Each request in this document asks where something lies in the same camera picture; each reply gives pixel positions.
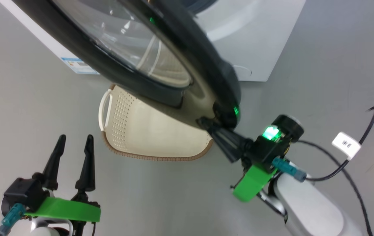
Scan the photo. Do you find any blue energy label sticker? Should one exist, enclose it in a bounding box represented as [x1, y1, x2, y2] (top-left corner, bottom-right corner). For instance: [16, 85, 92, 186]
[61, 57, 99, 75]

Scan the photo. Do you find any white front-load washing machine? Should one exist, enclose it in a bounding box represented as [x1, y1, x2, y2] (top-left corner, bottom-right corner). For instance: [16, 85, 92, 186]
[0, 0, 307, 82]

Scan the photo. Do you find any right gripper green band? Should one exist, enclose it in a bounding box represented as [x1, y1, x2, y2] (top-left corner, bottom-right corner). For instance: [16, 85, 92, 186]
[196, 117, 277, 203]

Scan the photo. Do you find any cream perforated laundry basket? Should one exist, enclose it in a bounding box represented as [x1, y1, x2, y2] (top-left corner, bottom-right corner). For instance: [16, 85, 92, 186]
[98, 33, 214, 162]

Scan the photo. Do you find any black-rimmed glass washer door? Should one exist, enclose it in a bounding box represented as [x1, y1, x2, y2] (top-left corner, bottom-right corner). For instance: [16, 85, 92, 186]
[11, 0, 242, 130]

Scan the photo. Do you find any camera cable teal plug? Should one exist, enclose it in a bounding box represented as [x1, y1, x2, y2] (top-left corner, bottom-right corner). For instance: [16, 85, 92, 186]
[272, 106, 374, 182]
[0, 203, 27, 236]

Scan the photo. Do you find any right camera cable teal plug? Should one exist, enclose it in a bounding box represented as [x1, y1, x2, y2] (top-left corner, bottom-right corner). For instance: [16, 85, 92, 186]
[272, 106, 374, 182]

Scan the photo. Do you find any left camera cable teal plug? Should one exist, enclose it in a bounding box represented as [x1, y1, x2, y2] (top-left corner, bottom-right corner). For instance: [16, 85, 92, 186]
[0, 203, 27, 236]

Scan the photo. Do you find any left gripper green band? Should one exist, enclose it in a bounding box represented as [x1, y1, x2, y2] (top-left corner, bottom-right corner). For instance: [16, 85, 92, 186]
[25, 134, 101, 236]

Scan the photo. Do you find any white cable tag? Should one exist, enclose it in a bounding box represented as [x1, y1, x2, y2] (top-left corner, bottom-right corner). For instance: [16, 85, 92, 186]
[332, 132, 362, 160]

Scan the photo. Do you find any round drain filter cover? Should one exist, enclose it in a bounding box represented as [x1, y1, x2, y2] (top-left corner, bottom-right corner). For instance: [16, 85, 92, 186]
[233, 65, 253, 81]

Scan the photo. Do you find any right gripper thin black cable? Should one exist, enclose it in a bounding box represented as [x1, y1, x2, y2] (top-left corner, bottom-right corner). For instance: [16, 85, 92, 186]
[297, 140, 372, 236]

